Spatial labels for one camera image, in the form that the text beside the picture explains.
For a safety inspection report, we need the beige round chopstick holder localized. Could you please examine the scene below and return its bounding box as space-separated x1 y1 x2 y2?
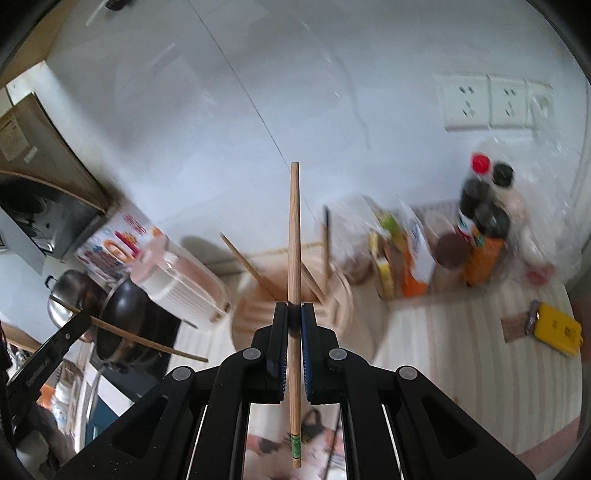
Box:
230 251 376 367

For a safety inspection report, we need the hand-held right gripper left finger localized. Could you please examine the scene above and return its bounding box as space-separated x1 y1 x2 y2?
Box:
54 302 291 480

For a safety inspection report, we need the black capped bottle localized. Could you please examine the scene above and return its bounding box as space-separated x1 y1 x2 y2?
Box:
490 162 527 217

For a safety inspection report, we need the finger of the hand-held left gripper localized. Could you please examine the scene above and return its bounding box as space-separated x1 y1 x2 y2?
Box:
7 311 93 408

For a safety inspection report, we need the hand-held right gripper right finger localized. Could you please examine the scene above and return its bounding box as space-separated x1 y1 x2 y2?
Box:
301 302 536 480

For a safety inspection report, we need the yellow box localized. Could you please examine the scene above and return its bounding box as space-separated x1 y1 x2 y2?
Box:
525 300 583 357

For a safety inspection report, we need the black wok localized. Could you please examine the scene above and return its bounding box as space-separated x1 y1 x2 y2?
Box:
93 277 182 365

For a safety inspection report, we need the cat printed striped table mat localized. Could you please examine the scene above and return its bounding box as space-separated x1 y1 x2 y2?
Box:
175 249 588 480

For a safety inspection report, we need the steel pot with lid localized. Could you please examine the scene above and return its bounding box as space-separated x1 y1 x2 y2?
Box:
45 269 98 340

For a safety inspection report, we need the orange labelled dark bottle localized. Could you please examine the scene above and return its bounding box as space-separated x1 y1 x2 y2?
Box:
465 203 511 288

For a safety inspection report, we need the green banded wooden chopstick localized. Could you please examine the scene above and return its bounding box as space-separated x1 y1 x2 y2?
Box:
287 161 304 470

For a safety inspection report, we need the steel range hood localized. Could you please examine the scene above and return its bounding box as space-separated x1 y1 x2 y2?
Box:
0 171 109 260

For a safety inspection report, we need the teal cabinet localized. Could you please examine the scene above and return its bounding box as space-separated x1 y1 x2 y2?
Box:
85 367 144 446

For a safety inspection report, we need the light wooden chopstick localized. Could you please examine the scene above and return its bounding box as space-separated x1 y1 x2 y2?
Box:
220 233 279 297

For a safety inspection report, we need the orange white packet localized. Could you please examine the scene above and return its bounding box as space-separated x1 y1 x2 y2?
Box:
398 200 437 297

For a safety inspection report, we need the white ribbed kitchen appliance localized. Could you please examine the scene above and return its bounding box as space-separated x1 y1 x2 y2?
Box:
130 227 232 331

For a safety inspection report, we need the brown lidded jar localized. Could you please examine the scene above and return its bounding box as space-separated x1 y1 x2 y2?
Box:
435 232 472 292

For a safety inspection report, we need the clear plastic bag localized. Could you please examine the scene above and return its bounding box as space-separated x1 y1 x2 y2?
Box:
505 124 591 282

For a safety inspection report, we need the green yellow packet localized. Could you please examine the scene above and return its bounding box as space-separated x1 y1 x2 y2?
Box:
368 208 404 302

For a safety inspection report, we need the brown card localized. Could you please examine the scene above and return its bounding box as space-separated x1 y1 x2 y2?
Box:
501 313 533 343

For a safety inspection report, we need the red capped dark bottle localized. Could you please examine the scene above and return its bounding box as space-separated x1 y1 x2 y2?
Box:
456 154 494 241

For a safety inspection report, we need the brown wooden chopstick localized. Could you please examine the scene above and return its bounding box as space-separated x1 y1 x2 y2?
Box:
48 295 209 363

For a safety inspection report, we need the wooden wall cabinet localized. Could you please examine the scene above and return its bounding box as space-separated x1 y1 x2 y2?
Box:
0 91 112 217

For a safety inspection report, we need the white round wall socket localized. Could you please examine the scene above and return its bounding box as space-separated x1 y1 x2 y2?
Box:
526 80 553 126

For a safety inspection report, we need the colourful printed box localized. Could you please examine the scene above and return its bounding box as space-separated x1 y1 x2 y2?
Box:
75 211 155 280

